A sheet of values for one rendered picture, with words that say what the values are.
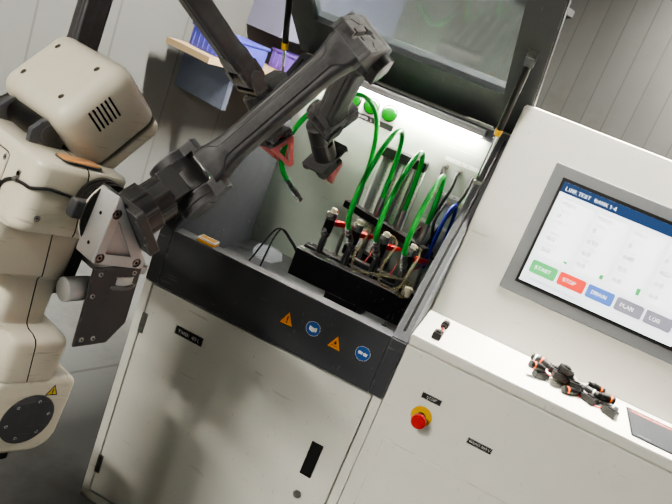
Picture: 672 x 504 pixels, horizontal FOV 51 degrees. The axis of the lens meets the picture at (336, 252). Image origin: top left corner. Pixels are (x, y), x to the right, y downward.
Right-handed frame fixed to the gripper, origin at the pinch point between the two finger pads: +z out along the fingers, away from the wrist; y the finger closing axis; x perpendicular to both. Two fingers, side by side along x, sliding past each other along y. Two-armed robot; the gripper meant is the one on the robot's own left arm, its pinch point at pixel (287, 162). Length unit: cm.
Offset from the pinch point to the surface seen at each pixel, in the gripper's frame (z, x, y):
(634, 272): 53, -48, -56
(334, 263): 30.7, 2.1, -3.2
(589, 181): 33, -54, -43
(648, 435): 73, -20, -76
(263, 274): 17.6, 22.4, -9.2
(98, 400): 71, 77, 88
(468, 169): 31, -48, -4
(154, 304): 18, 46, 14
